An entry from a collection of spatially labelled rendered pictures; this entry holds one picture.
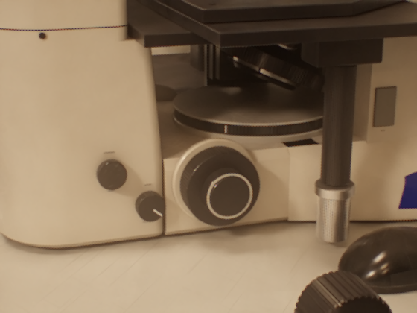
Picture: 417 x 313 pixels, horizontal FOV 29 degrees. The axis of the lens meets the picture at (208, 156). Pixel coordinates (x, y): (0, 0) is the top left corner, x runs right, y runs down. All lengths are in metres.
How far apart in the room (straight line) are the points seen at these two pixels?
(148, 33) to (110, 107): 0.07
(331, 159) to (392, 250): 0.09
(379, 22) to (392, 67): 0.13
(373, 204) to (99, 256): 0.24
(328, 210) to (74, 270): 0.21
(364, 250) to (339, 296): 0.27
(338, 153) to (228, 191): 0.09
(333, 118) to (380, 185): 0.11
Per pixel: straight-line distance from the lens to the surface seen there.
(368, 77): 0.72
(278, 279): 0.63
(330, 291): 0.36
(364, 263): 0.62
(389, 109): 0.73
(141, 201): 0.66
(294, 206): 0.72
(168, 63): 1.35
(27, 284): 0.64
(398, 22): 0.60
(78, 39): 0.63
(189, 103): 0.78
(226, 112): 0.75
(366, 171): 0.72
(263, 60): 0.73
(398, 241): 0.63
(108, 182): 0.65
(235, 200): 0.65
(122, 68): 0.64
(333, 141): 0.64
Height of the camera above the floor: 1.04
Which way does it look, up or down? 18 degrees down
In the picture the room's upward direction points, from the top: straight up
